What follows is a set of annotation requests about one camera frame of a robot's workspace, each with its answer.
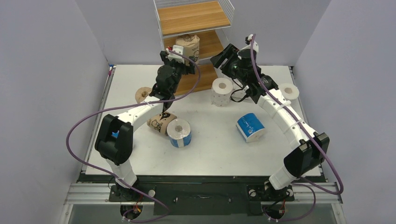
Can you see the white dotted roll lying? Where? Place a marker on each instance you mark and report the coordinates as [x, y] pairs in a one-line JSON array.
[[238, 94]]

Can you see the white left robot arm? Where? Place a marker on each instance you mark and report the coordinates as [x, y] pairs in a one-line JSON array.
[[114, 141]]

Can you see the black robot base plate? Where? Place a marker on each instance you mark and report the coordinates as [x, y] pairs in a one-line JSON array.
[[198, 195]]

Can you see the blue white roll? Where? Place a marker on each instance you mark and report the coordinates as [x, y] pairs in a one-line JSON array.
[[179, 133], [250, 127]]

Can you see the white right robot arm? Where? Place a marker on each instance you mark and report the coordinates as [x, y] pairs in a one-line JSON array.
[[308, 146]]

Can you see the white wire wooden shelf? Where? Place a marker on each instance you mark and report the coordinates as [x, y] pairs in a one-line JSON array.
[[207, 19]]

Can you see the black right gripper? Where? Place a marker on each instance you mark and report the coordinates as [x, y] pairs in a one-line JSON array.
[[222, 58]]

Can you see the brown paper roll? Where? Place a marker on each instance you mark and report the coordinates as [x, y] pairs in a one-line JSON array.
[[191, 45]]

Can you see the brown roll back left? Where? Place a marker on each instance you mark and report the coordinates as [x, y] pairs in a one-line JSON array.
[[142, 93]]

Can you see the blue roll left edge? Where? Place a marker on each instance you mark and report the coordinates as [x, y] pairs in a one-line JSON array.
[[115, 134]]

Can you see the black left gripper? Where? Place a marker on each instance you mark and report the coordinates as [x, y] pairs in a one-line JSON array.
[[187, 69]]

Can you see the white roll near right wall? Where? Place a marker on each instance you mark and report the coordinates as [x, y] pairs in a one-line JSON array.
[[289, 91]]

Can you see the white dotted roll upright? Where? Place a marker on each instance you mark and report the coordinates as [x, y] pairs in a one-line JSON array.
[[221, 92]]

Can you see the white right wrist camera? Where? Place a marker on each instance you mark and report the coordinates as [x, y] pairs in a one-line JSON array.
[[251, 43]]

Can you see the brown cartoon printed roll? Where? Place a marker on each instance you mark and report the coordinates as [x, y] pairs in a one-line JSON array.
[[161, 121]]

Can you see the blue white wrapped roll lying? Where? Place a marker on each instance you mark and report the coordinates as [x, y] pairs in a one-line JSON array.
[[250, 127]]

